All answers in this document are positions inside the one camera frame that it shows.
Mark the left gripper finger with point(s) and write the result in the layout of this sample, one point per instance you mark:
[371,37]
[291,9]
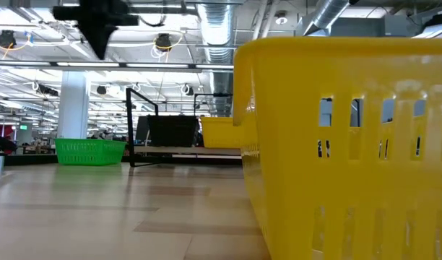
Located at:
[91,36]
[104,36]

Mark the black plastic basket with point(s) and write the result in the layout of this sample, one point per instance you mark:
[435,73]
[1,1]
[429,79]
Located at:
[170,116]
[170,135]

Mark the green plastic basket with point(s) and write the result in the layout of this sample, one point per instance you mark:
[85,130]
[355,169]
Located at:
[91,153]

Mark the yellow plastic basket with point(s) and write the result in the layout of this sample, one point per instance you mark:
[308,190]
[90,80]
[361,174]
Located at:
[297,180]
[217,117]
[221,137]

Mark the long ceiling light strip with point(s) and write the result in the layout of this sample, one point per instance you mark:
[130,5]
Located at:
[87,65]

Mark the white building column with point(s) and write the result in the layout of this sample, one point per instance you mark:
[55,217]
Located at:
[73,108]

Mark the green exit sign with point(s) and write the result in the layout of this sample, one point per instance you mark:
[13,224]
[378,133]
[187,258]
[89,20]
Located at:
[23,127]

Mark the red and black background machine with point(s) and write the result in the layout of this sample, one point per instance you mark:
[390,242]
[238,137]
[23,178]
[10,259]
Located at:
[0,130]

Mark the white ceiling detector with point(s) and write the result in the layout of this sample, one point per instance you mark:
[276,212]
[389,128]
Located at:
[281,20]

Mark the ribbed silver air duct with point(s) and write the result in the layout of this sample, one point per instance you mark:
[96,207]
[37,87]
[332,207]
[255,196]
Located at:
[217,36]

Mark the wooden shelf with black frame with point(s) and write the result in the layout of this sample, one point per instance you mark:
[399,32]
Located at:
[177,150]

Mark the black aluminium table frame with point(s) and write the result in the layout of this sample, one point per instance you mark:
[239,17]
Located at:
[26,159]

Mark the smooth silver air duct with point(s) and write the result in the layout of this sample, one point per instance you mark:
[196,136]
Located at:
[325,14]

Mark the grey rectangular air duct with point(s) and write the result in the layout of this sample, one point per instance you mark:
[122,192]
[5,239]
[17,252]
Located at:
[362,27]

